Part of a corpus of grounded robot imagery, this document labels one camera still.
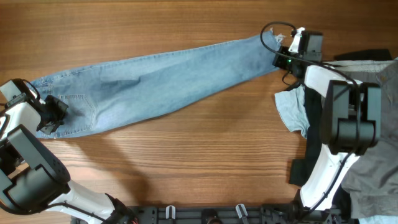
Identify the black garment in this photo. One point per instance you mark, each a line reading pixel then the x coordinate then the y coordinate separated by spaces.
pixel 301 168

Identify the grey garment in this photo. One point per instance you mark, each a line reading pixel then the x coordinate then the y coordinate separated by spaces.
pixel 372 181

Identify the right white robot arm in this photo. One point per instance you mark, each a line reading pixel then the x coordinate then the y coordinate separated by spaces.
pixel 349 125

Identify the light blue denim jeans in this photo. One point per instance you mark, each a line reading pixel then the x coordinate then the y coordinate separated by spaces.
pixel 113 94

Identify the black mounting rail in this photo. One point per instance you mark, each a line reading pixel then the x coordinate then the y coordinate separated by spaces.
pixel 265 214

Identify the right white rail clip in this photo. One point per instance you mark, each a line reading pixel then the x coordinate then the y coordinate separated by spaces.
pixel 241 211

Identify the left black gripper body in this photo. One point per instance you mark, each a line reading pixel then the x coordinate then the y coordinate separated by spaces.
pixel 54 113

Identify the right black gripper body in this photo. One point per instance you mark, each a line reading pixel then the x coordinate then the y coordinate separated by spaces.
pixel 286 60

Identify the left white rail clip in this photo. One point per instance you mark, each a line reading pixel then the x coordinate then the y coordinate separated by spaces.
pixel 170 212

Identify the white rail clip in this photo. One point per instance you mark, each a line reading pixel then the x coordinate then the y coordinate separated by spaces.
pixel 241 211
pixel 170 212

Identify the light blue shirt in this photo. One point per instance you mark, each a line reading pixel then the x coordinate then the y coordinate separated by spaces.
pixel 291 109

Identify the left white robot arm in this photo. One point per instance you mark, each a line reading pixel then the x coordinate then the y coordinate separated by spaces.
pixel 34 180

